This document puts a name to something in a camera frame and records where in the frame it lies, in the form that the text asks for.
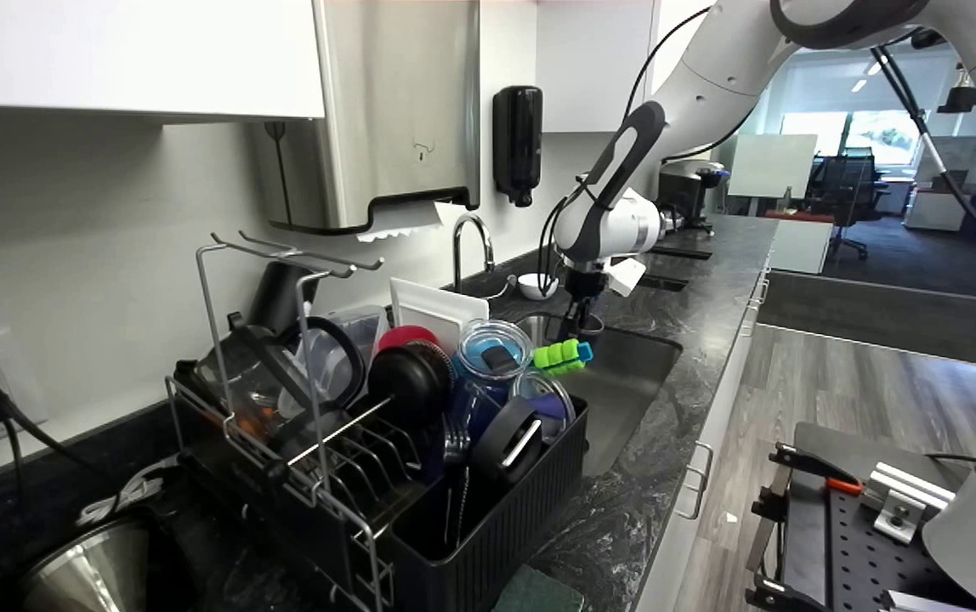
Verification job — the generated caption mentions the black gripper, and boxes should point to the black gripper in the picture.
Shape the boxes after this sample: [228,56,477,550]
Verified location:
[558,255,613,339]

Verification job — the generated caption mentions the stainless steel sink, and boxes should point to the stainless steel sink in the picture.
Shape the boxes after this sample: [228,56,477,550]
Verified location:
[512,310,687,480]

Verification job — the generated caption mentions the chrome sink faucet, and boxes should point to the chrome sink faucet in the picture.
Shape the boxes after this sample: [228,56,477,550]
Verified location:
[449,216,500,294]

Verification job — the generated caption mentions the black mug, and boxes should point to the black mug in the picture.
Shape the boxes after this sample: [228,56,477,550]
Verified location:
[467,395,554,488]

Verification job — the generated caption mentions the black plastic dish rack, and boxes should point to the black plastic dish rack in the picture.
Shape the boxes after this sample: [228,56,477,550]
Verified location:
[376,395,596,612]

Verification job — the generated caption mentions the green dish brush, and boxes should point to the green dish brush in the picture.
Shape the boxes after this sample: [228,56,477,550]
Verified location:
[529,338,597,379]

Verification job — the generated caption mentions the white flat board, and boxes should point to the white flat board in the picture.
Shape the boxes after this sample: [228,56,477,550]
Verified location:
[387,275,494,343]

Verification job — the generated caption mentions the black coffee maker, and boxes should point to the black coffee maker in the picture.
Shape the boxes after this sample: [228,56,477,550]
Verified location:
[655,158,730,235]

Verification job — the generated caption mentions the red lid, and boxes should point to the red lid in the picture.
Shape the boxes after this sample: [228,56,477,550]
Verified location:
[375,324,444,358]

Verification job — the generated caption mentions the white lower cabinet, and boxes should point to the white lower cabinet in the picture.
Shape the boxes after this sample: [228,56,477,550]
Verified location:
[628,268,784,612]

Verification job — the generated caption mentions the whiteboard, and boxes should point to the whiteboard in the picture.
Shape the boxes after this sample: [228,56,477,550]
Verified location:
[725,134,822,203]

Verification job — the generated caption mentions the green yellow sponge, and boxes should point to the green yellow sponge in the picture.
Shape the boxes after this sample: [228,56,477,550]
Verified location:
[494,561,590,612]

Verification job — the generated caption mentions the stainless paper towel dispenser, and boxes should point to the stainless paper towel dispenser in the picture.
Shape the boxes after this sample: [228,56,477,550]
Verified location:
[251,0,484,243]

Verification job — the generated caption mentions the black office chair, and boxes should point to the black office chair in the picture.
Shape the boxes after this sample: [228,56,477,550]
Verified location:
[810,150,886,230]

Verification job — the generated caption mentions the black hanging cup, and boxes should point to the black hanging cup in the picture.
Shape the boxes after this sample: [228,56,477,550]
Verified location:
[248,260,308,338]

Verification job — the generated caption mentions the clear glass pitcher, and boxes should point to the clear glass pitcher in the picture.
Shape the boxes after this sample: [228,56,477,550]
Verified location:
[190,321,327,439]

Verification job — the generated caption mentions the black tool board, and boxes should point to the black tool board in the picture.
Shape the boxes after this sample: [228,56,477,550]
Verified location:
[747,422,972,612]

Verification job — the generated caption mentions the wide white upper cabinet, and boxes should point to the wide white upper cabinet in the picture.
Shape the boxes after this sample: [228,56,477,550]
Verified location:
[0,0,329,122]

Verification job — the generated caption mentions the steel bowl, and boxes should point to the steel bowl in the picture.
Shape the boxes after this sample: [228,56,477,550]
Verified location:
[17,514,161,612]

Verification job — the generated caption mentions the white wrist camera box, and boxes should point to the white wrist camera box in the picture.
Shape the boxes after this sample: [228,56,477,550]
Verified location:
[601,255,654,304]

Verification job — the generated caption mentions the black wall soap dispenser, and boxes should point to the black wall soap dispenser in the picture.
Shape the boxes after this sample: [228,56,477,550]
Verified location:
[494,81,546,212]

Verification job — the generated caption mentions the glass with black ring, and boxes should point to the glass with black ring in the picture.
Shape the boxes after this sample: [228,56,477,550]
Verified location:
[295,313,376,408]

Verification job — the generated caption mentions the orange handled black tool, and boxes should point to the orange handled black tool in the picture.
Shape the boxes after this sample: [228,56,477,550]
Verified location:
[766,439,869,503]

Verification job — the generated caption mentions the chrome wire rack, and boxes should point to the chrome wire rack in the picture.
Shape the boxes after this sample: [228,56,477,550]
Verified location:
[164,227,397,612]

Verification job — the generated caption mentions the silver metal bracket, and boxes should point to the silver metal bracket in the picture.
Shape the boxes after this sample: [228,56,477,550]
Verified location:
[866,456,962,550]

